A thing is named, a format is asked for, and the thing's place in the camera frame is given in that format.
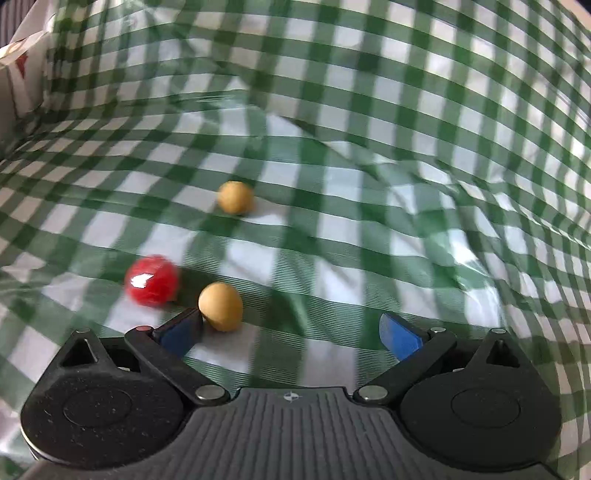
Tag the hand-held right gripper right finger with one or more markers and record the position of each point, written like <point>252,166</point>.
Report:
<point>399,339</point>

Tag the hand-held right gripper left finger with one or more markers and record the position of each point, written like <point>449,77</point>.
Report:
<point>178,334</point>

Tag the small yellow fruit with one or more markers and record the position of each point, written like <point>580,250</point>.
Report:
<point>235,197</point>
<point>220,307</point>

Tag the small red fruit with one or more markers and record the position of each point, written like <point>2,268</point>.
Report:
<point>150,281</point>

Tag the green checked blanket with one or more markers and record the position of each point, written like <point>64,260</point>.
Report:
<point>369,138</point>

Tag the white box at corner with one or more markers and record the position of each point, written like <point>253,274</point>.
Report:
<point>18,83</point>

